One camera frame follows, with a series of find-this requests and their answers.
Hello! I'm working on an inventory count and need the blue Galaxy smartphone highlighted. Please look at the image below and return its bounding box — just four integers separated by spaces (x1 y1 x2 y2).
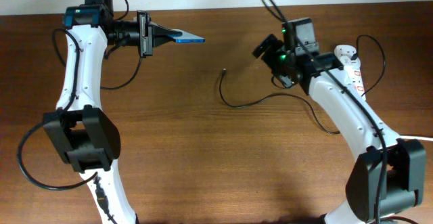
169 29 206 43

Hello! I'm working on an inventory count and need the black charging cable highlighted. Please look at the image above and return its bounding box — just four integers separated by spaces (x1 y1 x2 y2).
219 34 387 135

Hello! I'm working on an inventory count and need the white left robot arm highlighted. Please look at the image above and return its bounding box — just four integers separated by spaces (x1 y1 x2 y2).
43 4 204 223

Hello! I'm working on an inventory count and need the white charger adapter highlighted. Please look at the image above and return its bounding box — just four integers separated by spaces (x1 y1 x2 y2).
339 55 360 68

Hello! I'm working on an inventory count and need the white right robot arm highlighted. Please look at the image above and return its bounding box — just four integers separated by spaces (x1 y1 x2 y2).
253 18 426 223

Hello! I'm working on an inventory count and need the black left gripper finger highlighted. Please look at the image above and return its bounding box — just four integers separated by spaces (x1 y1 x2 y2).
150 22 182 37
152 35 175 48

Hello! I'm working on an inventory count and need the white power strip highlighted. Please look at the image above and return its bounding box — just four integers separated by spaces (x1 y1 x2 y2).
334 45 366 100

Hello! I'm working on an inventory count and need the white power strip cord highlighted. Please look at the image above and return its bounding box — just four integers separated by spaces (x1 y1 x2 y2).
398 135 433 142

